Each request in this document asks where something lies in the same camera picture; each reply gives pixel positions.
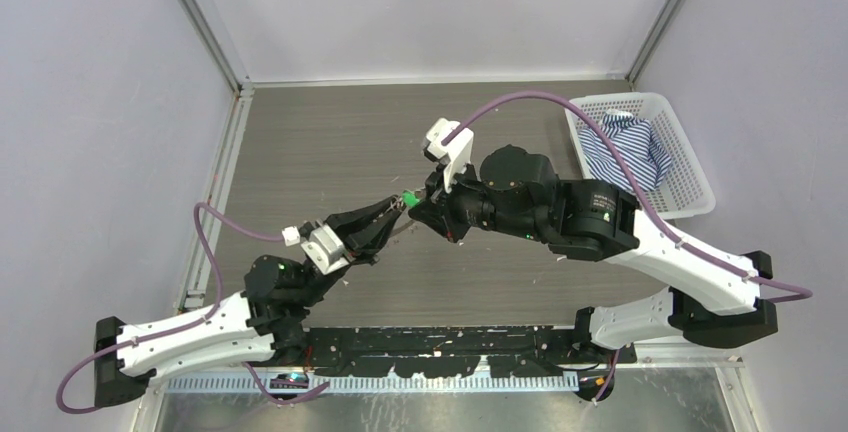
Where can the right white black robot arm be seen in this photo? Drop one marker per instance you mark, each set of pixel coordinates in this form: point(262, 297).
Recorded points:
point(701, 302)

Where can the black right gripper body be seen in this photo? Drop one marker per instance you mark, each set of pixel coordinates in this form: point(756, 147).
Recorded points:
point(469, 203)

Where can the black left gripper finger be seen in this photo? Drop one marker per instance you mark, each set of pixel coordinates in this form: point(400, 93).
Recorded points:
point(341, 222)
point(369, 235)

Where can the green key tag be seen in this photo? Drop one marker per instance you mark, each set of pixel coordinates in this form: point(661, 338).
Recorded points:
point(410, 198)

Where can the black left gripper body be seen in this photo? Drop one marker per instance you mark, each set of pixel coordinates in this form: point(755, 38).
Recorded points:
point(316, 279)

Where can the blue striped shirt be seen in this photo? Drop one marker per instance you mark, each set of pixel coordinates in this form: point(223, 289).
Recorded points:
point(638, 145)

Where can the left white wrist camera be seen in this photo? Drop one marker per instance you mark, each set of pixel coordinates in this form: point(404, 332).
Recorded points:
point(321, 245)

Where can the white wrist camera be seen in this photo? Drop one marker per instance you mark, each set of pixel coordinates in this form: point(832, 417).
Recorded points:
point(455, 156)
point(321, 245)

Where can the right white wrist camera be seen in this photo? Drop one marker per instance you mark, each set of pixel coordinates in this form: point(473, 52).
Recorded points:
point(455, 156)

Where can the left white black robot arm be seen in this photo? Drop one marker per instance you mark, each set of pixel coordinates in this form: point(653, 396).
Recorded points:
point(262, 324)

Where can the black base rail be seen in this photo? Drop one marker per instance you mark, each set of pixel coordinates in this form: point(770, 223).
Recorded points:
point(441, 352)

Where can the white plastic basket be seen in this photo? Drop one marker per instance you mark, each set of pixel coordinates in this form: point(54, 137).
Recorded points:
point(685, 191)

